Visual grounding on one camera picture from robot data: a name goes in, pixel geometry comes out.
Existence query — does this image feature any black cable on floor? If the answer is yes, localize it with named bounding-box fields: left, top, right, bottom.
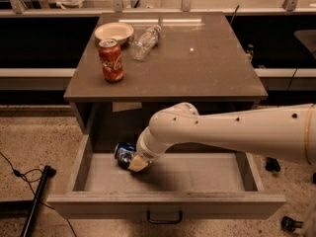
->
left=0, top=151, right=78, bottom=237

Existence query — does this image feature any red coca-cola can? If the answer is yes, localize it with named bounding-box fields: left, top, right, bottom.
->
left=99, top=39, right=123, bottom=83

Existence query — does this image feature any clear plastic water bottle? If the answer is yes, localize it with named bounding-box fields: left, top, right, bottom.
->
left=130, top=25, right=161, bottom=60

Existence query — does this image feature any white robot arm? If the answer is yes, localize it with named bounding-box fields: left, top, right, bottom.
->
left=129, top=103, right=316, bottom=172

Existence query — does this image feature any metal railing shelf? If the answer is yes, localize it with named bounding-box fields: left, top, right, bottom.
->
left=0, top=0, right=316, bottom=17

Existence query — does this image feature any black caster wheel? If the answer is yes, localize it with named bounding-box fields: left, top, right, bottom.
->
left=280, top=216, right=303, bottom=232

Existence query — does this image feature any grey cabinet counter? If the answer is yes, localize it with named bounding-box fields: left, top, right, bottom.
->
left=64, top=12, right=268, bottom=128

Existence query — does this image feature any open grey top drawer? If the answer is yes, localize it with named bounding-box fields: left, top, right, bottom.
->
left=46, top=102, right=287, bottom=221

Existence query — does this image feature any blue pepsi can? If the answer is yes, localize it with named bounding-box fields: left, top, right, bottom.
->
left=115, top=142, right=139, bottom=171

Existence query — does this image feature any black pole left floor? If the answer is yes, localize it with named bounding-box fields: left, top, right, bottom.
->
left=20, top=165, right=56, bottom=237

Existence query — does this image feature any white bowl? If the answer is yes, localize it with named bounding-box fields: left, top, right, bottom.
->
left=95, top=22, right=134, bottom=44

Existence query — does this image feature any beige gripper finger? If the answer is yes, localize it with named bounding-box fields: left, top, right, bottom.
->
left=128, top=155, right=149, bottom=173

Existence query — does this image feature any paper label under counter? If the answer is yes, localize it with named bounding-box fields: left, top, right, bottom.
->
left=113, top=102, right=142, bottom=112

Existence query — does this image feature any black drawer handle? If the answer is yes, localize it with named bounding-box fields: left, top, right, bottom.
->
left=146, top=210, right=183, bottom=225

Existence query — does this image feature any black leg right floor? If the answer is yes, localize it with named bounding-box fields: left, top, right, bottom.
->
left=265, top=158, right=280, bottom=172

